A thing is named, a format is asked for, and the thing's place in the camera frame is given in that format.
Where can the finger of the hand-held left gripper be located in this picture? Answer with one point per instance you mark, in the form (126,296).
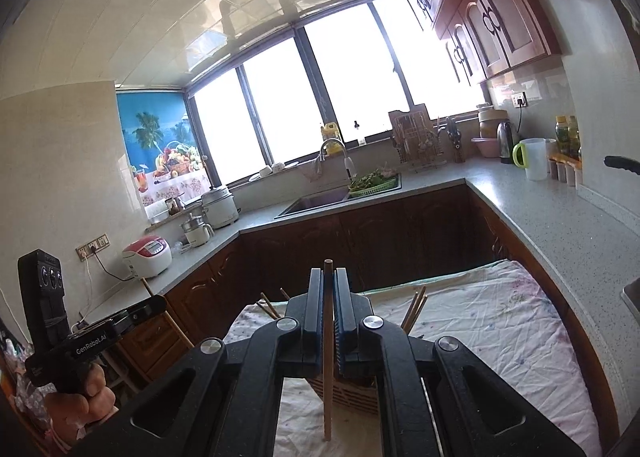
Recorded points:
(142,313)

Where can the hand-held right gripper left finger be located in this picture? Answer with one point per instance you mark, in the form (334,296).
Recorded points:
(319,322)

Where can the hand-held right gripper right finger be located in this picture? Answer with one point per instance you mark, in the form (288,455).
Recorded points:
(340,322)

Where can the wooden utensil holder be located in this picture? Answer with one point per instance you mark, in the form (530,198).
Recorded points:
(355,397)

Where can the person's left hand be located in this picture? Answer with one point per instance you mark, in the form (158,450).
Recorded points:
(85,404)

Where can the red white rice cooker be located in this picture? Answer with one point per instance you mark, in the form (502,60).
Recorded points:
(147,257)

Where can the small white steamer pot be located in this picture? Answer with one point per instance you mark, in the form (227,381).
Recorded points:
(196,232)

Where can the kitchen sink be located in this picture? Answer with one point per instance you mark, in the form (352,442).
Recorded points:
(315,202)

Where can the large white electric pot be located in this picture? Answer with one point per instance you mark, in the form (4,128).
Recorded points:
(220,209)

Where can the floral white tablecloth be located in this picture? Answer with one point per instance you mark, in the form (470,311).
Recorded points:
(475,337)

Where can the green vegetable basket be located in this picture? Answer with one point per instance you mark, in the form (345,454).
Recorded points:
(372,184)

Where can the white bowls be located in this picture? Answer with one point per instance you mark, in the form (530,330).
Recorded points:
(267,172)

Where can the curved metal faucet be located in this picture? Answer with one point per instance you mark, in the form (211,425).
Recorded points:
(345,157)

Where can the fruit print window blind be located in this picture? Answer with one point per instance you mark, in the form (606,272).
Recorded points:
(155,147)

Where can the yellow bottle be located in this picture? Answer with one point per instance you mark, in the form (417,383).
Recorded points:
(330,137)

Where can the dish rack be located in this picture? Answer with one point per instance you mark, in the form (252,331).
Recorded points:
(415,137)

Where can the pink basin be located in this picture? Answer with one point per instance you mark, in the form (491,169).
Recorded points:
(485,147)

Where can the grey kitchen countertop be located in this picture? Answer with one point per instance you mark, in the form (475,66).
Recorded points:
(550,217)

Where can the kitchen window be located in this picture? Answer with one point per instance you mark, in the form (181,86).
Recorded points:
(350,87)

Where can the steel electric kettle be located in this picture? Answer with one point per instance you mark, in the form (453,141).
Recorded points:
(506,144)

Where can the beige lidded pot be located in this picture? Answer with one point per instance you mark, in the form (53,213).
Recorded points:
(492,124)

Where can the white spice jar set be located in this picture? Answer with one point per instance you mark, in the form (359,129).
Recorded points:
(565,172)

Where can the gas stove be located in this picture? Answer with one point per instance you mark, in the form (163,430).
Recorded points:
(632,294)

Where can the wooden upper cabinets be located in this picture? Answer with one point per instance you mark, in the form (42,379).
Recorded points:
(480,7)

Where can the wall power outlet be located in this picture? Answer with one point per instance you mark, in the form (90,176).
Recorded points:
(520,99)
(92,245)

